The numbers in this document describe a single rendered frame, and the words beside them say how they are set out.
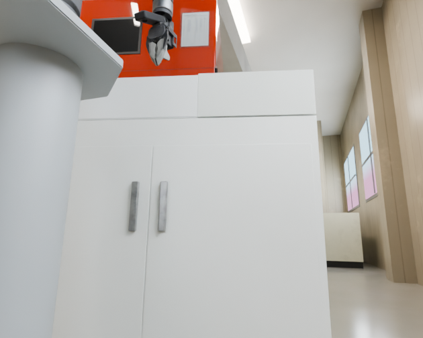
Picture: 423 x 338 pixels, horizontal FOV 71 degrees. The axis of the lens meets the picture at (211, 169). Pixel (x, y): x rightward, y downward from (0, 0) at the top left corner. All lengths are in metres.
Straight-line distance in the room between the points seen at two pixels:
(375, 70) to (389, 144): 1.01
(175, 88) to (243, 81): 0.21
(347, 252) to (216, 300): 4.72
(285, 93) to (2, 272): 0.79
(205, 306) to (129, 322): 0.20
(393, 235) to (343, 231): 1.59
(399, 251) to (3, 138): 3.85
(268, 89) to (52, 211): 0.66
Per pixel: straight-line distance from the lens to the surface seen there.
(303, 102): 0.93
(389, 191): 4.05
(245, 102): 0.92
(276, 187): 0.84
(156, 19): 1.15
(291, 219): 0.84
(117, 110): 0.98
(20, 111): 0.60
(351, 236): 5.48
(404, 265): 4.03
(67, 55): 0.66
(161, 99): 0.95
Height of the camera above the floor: 0.47
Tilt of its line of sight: 13 degrees up
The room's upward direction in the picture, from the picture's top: 1 degrees clockwise
